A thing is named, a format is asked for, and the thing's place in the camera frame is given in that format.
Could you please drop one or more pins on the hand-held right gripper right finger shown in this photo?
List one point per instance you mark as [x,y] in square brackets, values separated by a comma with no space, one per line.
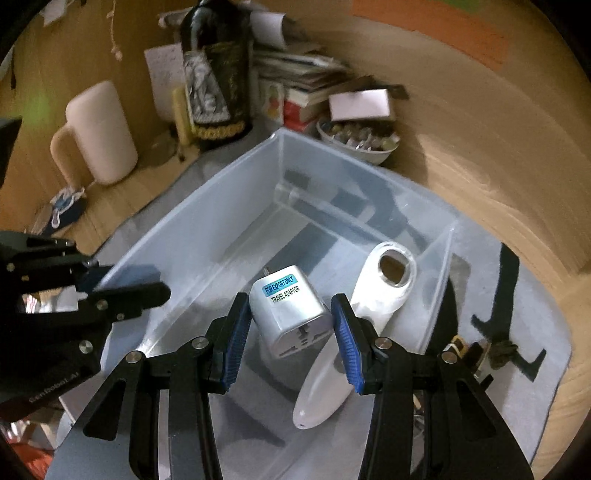
[348,348]

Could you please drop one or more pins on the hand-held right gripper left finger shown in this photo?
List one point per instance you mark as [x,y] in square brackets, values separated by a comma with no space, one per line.
[234,344]

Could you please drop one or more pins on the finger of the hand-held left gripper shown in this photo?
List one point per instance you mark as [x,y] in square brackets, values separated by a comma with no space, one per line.
[124,277]
[37,263]

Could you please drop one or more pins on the silver travel adapter plug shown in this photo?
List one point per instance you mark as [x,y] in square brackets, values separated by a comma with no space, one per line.
[286,323]

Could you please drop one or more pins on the clear plastic storage bin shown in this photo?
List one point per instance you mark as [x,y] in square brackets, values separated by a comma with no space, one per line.
[221,221]

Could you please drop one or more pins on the dark brown textured cone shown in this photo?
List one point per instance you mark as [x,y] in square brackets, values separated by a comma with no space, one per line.
[503,354]

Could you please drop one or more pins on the white handheld massager device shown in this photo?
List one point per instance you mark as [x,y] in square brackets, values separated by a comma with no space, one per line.
[318,397]

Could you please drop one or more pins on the blue cartoon sticker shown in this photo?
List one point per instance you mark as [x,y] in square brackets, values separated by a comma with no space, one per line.
[69,207]

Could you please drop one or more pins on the yellow tube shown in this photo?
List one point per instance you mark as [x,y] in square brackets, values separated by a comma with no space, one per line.
[181,115]

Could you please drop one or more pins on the grey patterned mat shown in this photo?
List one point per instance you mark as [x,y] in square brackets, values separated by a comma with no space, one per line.
[508,415]

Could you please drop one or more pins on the white bowl of beads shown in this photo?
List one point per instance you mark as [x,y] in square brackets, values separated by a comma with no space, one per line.
[364,152]

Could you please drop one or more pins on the dark wine bottle elephant label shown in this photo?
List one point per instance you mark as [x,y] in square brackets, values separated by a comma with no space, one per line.
[217,92]

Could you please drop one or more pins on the handwritten white paper note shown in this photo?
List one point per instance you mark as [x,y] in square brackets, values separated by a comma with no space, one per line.
[161,74]

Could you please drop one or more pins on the fruit print card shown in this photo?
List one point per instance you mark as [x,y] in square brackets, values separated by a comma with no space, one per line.
[274,104]

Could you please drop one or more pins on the red box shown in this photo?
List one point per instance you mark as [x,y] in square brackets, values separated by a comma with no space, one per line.
[298,110]

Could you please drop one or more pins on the white card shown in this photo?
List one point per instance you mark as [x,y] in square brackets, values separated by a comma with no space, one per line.
[360,104]

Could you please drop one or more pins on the stack of books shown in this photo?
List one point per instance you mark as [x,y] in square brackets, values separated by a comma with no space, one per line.
[300,78]

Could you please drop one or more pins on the white paper sheet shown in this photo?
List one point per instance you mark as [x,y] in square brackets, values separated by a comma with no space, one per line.
[272,25]

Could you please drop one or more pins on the orange wall paper sheet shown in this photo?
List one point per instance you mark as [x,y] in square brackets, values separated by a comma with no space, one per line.
[438,27]

